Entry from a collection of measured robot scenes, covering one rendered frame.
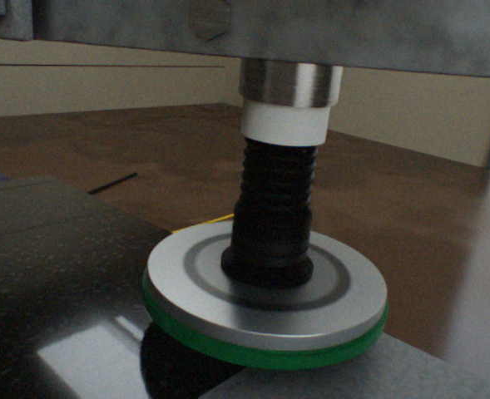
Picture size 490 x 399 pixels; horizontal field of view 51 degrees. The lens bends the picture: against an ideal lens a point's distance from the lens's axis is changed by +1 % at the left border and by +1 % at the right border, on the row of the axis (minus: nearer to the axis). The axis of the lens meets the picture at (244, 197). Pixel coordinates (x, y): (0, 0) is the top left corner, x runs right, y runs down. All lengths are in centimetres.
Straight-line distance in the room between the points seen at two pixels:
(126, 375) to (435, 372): 25
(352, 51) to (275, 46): 5
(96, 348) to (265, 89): 25
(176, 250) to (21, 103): 522
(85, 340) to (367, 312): 23
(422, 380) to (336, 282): 10
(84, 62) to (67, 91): 36
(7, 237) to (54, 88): 516
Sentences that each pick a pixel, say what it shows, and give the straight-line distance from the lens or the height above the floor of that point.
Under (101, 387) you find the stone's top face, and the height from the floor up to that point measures 87.
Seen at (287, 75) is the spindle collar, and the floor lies 110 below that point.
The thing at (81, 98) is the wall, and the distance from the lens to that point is 595.
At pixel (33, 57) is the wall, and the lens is 566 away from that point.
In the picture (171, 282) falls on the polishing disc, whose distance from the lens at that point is 42.
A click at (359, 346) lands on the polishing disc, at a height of 91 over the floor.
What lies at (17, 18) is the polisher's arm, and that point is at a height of 112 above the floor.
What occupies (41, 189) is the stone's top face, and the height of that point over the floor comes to 87.
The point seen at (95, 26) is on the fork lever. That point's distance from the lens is 39.
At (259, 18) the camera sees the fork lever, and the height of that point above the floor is 113.
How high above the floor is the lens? 113
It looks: 19 degrees down
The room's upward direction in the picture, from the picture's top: 6 degrees clockwise
